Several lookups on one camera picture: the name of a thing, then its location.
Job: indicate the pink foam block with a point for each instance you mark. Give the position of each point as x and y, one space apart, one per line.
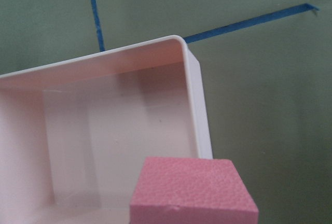
191 190

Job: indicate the pink plastic bin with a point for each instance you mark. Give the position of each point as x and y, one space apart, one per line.
75 134

